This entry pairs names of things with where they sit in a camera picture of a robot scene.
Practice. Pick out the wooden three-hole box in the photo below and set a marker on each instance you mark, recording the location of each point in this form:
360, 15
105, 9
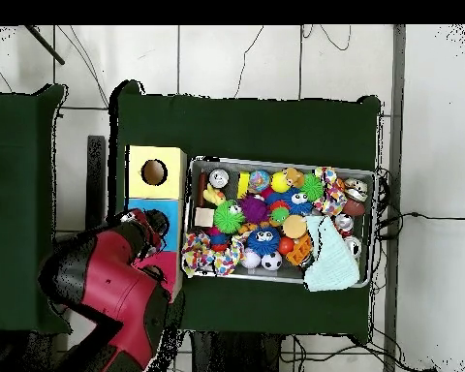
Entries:
166, 182

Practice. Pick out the dark green tablecloth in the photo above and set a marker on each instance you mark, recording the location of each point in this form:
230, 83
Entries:
255, 128

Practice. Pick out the brown teddy bear plush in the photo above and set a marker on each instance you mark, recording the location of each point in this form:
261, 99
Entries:
296, 177

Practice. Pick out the green fuzzy googly-eyed toy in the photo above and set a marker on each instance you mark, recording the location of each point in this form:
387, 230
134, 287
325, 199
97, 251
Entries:
228, 217

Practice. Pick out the black upright stand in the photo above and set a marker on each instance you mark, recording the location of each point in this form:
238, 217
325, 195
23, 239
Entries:
95, 174

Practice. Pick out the purple spiky rubber toy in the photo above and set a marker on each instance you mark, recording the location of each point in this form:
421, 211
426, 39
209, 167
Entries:
254, 209

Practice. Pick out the black rod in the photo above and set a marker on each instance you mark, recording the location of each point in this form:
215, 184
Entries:
46, 46

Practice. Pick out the metal mesh bin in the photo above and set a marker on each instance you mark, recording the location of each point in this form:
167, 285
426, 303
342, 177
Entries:
236, 164

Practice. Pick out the silver drink can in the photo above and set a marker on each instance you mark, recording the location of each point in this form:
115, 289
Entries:
219, 178

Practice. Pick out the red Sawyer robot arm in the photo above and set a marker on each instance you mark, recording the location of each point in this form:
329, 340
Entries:
112, 283

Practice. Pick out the globe print ball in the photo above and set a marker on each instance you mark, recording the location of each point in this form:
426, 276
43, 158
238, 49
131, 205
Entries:
259, 180

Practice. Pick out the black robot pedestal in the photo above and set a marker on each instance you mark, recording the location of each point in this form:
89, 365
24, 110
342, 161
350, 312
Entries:
236, 352

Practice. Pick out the orange plastic block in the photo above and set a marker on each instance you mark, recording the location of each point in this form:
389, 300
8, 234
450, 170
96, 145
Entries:
300, 250

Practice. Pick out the mint waffle cloth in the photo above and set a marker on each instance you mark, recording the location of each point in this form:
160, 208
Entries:
333, 255

